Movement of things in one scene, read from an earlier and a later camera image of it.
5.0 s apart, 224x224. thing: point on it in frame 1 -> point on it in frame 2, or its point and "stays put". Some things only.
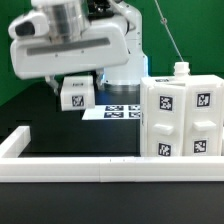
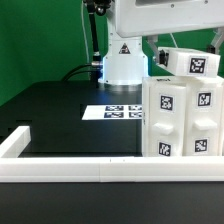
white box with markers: (203, 115) stays put
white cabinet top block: (78, 93) -> (190, 61)
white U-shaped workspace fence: (15, 167) stays put
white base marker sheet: (114, 112) stays put
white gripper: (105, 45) -> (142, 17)
